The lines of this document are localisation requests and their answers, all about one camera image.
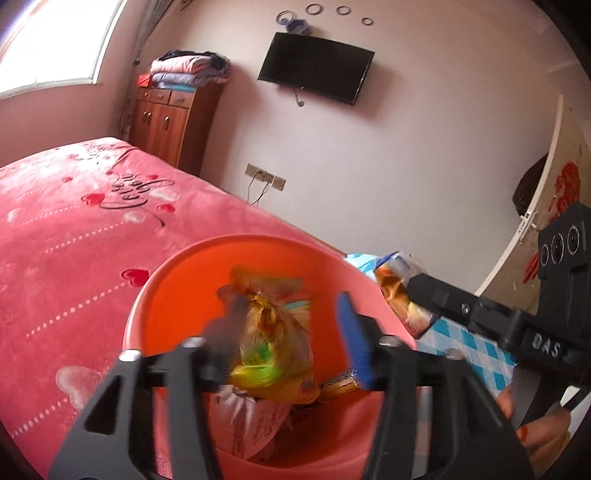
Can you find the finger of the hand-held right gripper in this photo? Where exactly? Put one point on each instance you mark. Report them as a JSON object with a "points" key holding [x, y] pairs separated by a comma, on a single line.
{"points": [[434, 293]]}

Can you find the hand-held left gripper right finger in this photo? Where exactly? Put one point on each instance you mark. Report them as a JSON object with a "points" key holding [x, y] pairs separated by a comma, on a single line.
{"points": [[351, 337]]}

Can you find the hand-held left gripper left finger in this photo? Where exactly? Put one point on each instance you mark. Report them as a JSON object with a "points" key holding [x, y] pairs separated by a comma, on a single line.
{"points": [[221, 334]]}

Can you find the orange blue snack packet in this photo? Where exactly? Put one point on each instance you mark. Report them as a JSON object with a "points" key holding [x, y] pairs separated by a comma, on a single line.
{"points": [[401, 300]]}

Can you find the yellow snack packet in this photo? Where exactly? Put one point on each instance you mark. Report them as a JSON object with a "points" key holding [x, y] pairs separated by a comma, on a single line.
{"points": [[277, 341]]}

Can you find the orange plastic basin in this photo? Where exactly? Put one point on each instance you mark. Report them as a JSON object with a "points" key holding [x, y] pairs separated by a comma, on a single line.
{"points": [[184, 286]]}

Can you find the person's right hand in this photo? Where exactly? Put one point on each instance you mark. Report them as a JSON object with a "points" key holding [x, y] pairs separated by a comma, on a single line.
{"points": [[545, 429]]}

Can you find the blue white checkered tablecloth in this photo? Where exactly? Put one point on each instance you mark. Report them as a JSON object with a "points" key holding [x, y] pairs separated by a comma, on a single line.
{"points": [[466, 341]]}

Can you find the white crumpled packet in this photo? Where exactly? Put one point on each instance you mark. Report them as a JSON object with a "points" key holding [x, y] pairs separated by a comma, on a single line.
{"points": [[244, 424]]}

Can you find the dark hanging bag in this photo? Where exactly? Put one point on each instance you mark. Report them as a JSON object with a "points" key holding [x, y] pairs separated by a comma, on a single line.
{"points": [[531, 189]]}

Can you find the red hanging door ornament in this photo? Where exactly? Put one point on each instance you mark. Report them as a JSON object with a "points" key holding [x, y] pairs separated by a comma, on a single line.
{"points": [[565, 184]]}

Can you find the pink heart bedspread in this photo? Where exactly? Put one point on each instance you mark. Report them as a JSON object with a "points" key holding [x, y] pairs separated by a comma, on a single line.
{"points": [[69, 240]]}

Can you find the cream door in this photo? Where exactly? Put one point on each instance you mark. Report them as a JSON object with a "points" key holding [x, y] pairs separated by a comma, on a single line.
{"points": [[570, 134]]}

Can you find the brown wooden cabinet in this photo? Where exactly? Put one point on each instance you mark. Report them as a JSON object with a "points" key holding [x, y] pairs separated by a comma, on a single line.
{"points": [[171, 129]]}

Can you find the patterned curtain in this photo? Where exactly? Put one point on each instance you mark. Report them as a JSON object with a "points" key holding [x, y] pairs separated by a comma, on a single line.
{"points": [[122, 115]]}

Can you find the small red box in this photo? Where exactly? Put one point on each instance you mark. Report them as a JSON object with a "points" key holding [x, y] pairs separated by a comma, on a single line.
{"points": [[145, 81]]}

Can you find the pile of folded blankets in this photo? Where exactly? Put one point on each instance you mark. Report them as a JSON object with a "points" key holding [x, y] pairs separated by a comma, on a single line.
{"points": [[189, 69]]}

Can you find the bright window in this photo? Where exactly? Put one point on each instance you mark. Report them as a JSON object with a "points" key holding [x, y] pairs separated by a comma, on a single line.
{"points": [[46, 41]]}

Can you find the wall outlet panel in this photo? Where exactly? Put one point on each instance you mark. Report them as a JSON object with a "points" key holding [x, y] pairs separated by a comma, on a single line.
{"points": [[265, 176]]}

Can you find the black wall television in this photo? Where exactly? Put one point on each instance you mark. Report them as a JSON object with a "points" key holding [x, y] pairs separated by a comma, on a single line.
{"points": [[318, 64]]}

